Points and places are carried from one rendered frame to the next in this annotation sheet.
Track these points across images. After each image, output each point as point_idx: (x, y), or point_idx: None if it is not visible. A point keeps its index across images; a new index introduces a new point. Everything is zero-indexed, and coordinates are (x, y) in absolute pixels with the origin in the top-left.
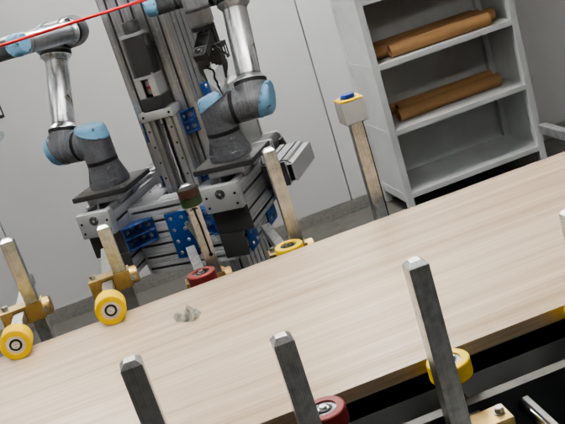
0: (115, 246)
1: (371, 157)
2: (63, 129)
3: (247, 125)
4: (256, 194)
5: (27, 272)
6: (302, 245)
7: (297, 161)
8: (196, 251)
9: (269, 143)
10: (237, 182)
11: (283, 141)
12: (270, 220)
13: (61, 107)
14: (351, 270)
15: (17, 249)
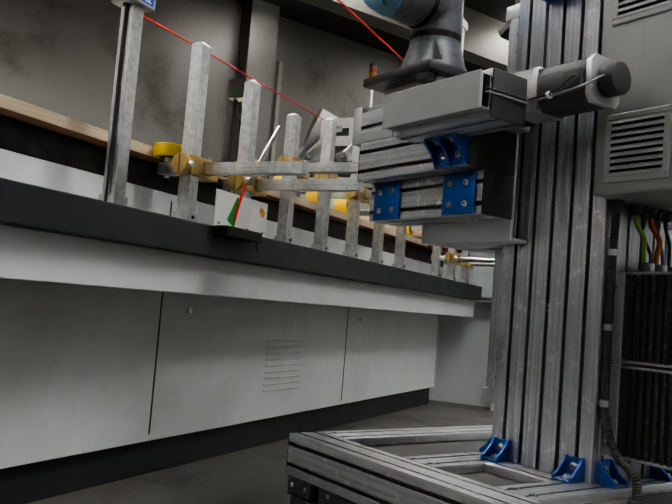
0: (285, 134)
1: (117, 54)
2: None
3: (629, 44)
4: (389, 141)
5: (326, 148)
6: (154, 145)
7: (398, 98)
8: (332, 179)
9: (426, 63)
10: (357, 110)
11: (574, 78)
12: (442, 206)
13: None
14: None
15: (326, 128)
